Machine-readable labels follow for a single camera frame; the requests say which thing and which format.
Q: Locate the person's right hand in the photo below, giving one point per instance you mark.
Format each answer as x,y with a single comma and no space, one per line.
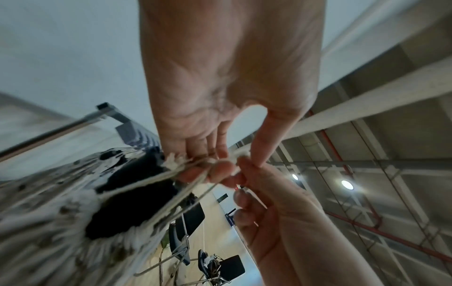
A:
293,223

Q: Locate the person's left hand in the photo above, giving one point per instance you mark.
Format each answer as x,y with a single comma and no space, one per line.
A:
229,55

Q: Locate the black tripod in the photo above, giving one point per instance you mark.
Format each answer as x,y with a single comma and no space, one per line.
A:
134,201

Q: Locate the metal clothes rack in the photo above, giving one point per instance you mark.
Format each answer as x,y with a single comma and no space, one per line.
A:
53,132

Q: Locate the cat print fabric bag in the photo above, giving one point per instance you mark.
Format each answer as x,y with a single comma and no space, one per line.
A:
35,223

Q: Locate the ceiling light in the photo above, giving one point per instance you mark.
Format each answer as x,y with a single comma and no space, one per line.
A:
295,176
347,184

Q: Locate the blue basketball stand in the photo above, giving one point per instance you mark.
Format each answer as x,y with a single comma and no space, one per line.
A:
231,217

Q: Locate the red ceiling pipe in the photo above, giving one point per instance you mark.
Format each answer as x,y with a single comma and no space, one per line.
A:
332,145

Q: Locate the white ceiling duct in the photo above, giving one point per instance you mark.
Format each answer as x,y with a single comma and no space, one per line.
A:
388,100

